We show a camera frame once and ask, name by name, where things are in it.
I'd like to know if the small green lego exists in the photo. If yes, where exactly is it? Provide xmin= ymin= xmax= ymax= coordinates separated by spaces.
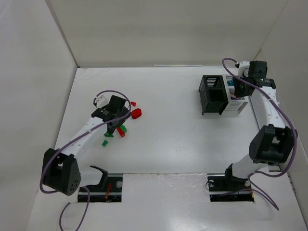
xmin=102 ymin=140 xmax=108 ymax=147

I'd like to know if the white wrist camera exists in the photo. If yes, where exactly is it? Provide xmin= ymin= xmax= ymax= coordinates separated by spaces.
xmin=93 ymin=95 xmax=109 ymax=108
xmin=235 ymin=61 xmax=250 ymax=78

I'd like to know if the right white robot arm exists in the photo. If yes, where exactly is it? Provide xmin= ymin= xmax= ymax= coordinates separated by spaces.
xmin=221 ymin=59 xmax=297 ymax=191

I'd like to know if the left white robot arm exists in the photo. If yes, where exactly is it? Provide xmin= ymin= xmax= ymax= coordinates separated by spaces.
xmin=39 ymin=90 xmax=131 ymax=196

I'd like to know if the black two-cell container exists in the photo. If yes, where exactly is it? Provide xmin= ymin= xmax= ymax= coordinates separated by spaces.
xmin=198 ymin=75 xmax=229 ymax=115

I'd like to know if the red and green lego block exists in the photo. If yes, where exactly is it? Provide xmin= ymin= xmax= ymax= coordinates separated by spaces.
xmin=116 ymin=125 xmax=127 ymax=138

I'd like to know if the white two-cell container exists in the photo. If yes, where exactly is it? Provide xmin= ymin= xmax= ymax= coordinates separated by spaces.
xmin=222 ymin=75 xmax=248 ymax=113

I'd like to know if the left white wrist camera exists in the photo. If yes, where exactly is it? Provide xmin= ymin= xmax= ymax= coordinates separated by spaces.
xmin=93 ymin=95 xmax=109 ymax=108

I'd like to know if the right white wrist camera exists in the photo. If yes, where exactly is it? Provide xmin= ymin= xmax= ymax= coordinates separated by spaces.
xmin=235 ymin=61 xmax=250 ymax=78

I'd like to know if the red rounded lego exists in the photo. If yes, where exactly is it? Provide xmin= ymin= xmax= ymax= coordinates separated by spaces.
xmin=131 ymin=108 xmax=142 ymax=119

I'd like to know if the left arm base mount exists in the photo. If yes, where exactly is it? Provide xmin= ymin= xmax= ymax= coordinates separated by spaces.
xmin=77 ymin=165 xmax=123 ymax=203

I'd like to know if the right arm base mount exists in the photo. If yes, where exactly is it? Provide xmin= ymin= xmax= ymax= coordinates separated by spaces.
xmin=206 ymin=166 xmax=255 ymax=202

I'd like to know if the green wedge lego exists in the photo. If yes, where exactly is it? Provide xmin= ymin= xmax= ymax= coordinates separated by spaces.
xmin=104 ymin=131 xmax=114 ymax=138

